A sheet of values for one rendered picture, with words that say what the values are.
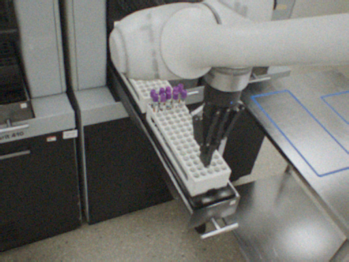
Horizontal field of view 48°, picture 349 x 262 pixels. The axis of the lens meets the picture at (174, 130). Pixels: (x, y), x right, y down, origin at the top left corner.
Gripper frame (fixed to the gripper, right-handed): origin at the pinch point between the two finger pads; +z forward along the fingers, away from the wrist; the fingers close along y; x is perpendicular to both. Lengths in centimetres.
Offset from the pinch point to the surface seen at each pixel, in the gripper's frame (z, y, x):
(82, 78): 12, 16, -51
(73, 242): 90, 26, -42
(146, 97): 3.9, 3.8, -27.4
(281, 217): 62, -51, -7
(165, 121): 3.9, 2.9, -16.6
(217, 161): 4.3, -3.5, 0.3
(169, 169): 10.0, 6.0, -5.5
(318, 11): 66, -205, -162
